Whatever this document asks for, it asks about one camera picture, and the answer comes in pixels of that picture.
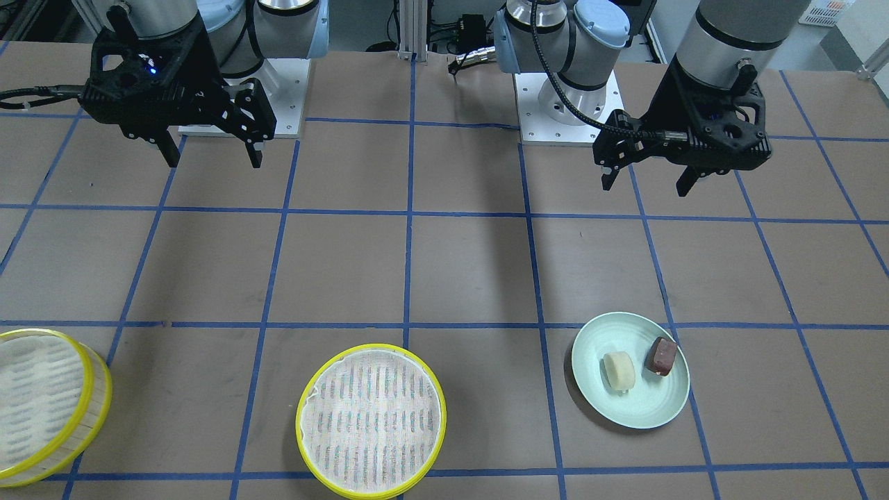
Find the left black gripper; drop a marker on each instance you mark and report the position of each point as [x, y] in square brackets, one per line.
[665, 103]

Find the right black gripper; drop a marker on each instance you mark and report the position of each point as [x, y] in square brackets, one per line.
[203, 71]

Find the brown steamed bun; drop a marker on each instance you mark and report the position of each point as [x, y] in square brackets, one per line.
[661, 356]

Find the white steamed bun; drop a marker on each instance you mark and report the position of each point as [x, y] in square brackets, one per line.
[620, 370]

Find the yellow bamboo steamer tray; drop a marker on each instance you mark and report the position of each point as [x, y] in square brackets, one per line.
[55, 396]

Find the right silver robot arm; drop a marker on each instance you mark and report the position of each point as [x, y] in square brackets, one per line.
[245, 33]

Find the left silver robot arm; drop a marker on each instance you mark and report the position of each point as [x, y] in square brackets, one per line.
[577, 43]

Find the yellow bamboo steamer base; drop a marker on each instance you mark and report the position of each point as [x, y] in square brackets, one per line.
[371, 422]

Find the light green plate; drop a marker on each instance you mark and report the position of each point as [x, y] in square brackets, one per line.
[653, 399]

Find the black power adapter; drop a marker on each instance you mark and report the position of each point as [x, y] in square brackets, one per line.
[471, 33]

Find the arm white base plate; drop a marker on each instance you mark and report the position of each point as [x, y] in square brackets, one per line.
[285, 82]
[545, 120]

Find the aluminium frame post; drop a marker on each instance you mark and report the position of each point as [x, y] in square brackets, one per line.
[413, 30]

